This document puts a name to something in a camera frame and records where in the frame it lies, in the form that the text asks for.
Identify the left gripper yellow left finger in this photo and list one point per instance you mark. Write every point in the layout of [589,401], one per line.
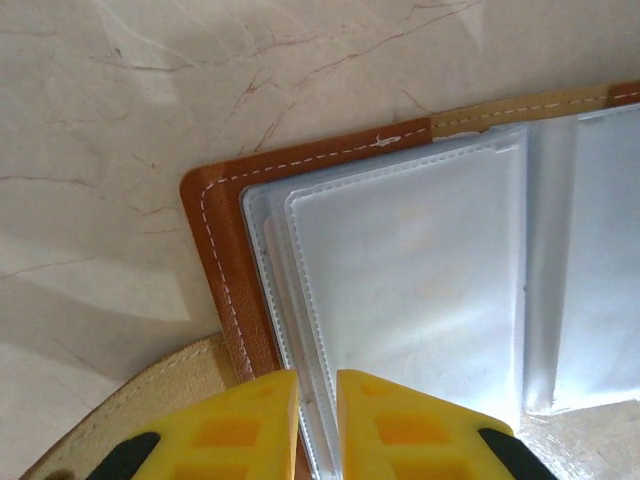
[235,435]

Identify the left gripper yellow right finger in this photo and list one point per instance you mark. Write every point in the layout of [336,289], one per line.
[415,440]

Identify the brown leather card holder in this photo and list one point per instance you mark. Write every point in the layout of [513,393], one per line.
[225,250]

